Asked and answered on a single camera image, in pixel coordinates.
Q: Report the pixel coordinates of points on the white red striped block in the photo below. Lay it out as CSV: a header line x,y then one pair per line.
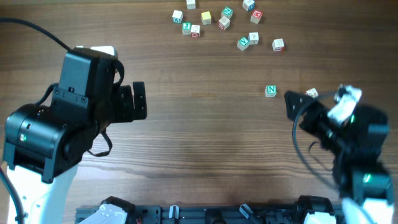
x,y
224,23

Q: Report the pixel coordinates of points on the green N letter block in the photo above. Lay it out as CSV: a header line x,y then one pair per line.
x,y
270,91

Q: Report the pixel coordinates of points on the green J letter block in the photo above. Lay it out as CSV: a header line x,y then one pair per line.
x,y
186,28

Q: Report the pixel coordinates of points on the white red letter block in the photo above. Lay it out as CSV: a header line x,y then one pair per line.
x,y
195,31

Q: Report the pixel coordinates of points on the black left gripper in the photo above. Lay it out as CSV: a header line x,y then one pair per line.
x,y
138,100

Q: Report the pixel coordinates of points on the white green A block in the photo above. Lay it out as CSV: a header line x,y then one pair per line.
x,y
177,16

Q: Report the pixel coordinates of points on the white red picture block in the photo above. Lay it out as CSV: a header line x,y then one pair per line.
x,y
278,45

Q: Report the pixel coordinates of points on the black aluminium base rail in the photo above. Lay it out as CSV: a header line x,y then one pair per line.
x,y
307,209

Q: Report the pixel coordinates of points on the plain white picture block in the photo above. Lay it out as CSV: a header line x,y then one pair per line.
x,y
253,38

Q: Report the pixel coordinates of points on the white blue letter block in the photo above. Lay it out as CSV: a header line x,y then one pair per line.
x,y
248,5

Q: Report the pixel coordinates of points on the green Z letter block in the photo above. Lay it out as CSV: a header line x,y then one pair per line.
x,y
227,12

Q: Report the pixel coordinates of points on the red M letter block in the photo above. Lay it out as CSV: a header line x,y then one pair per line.
x,y
256,16

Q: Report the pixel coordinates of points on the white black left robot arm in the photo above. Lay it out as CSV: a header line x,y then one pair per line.
x,y
45,141

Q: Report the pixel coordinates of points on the green V letter block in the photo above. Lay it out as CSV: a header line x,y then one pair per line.
x,y
243,43

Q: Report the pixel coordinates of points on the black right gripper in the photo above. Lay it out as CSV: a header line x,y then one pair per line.
x,y
311,112

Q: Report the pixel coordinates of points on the plain white top block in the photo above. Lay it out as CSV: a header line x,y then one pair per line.
x,y
191,4

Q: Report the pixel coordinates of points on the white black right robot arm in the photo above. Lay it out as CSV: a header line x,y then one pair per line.
x,y
354,133

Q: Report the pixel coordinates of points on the yellow top block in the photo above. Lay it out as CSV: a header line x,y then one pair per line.
x,y
206,18

